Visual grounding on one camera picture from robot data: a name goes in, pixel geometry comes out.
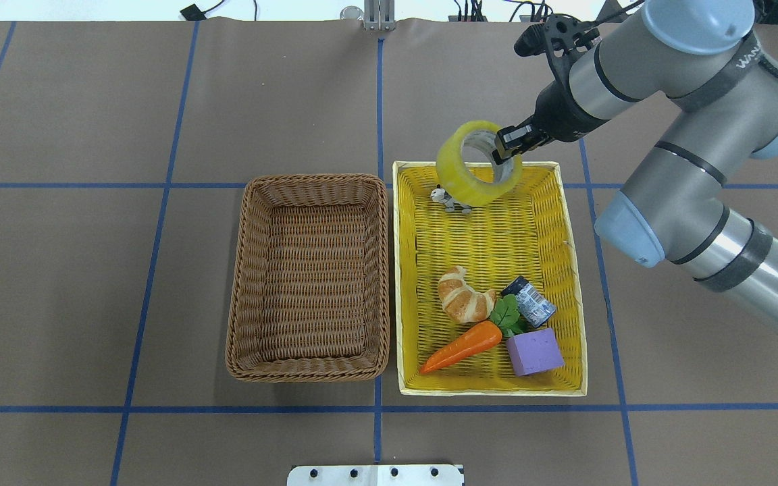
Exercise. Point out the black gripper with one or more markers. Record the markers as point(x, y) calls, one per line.
point(560, 112)

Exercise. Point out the yellow clear tape roll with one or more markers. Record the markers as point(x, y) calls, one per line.
point(459, 182)

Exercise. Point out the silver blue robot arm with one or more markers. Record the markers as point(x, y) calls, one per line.
point(705, 57)

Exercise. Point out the yellow woven basket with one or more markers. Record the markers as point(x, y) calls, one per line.
point(526, 232)

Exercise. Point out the brown wicker basket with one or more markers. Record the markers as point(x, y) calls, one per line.
point(310, 297)

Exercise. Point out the panda figurine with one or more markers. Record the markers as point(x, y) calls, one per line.
point(441, 196)

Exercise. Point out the toy croissant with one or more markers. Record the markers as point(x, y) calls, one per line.
point(460, 301)

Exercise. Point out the small blue labelled can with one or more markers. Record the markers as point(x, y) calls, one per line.
point(533, 306)

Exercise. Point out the orange toy carrot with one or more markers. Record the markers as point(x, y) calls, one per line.
point(503, 323)

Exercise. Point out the purple foam cube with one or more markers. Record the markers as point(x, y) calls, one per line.
point(534, 352)

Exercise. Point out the small black usb device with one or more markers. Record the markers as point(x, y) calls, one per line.
point(193, 13)

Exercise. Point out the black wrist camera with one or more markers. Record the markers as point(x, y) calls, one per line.
point(562, 38)

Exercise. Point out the aluminium frame post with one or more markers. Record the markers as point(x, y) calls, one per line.
point(379, 15)

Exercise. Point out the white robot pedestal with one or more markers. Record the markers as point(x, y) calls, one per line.
point(378, 474)

